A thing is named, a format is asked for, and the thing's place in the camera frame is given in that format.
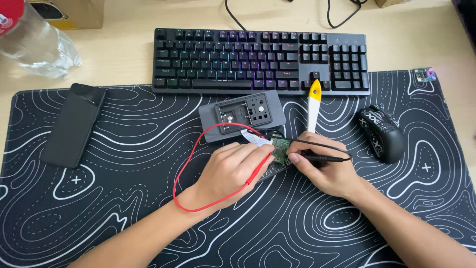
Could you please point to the small brown cardboard box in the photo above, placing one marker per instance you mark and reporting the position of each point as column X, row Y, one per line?
column 388, row 3

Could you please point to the dark object at desk edge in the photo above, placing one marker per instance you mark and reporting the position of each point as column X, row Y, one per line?
column 466, row 22

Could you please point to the grey open device case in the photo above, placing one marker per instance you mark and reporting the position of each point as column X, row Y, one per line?
column 241, row 111

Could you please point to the person's left hand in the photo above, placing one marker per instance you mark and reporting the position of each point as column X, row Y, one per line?
column 223, row 175

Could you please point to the black white-lined desk mat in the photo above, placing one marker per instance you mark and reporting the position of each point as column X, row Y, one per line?
column 130, row 156

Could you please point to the person's right hand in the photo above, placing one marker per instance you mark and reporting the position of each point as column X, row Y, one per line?
column 327, row 175

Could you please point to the clear plastic bottle red label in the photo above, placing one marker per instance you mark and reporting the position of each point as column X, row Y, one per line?
column 33, row 41

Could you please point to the yellow and white pry tool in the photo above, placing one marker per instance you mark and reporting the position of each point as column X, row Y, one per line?
column 314, row 108

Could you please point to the green circuit board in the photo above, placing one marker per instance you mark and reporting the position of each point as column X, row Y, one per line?
column 281, row 149

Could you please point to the black backlit keyboard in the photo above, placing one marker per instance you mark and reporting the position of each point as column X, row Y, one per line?
column 241, row 59

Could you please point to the black flat panel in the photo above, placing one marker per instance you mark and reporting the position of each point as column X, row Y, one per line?
column 271, row 172

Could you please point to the small blue circuit board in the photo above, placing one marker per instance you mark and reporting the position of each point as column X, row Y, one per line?
column 424, row 74

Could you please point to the black smartphone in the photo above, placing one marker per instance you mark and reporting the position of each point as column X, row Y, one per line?
column 72, row 126

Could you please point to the black patterned computer mouse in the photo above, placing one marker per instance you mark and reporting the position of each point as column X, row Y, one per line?
column 383, row 134

